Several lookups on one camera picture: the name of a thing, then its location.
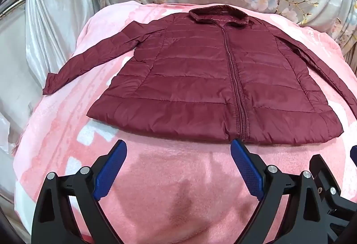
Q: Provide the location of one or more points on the pink fleece blanket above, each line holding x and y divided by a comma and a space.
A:
173, 191

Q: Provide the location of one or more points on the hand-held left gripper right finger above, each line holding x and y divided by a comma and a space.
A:
246, 166

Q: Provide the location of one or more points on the maroon puffer jacket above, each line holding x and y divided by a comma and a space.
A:
189, 79

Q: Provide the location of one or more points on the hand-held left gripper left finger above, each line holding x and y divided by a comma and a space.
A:
111, 166

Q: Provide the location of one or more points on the white satin cloth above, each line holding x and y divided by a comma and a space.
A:
55, 23

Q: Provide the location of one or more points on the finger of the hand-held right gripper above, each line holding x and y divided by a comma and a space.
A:
327, 177
354, 152

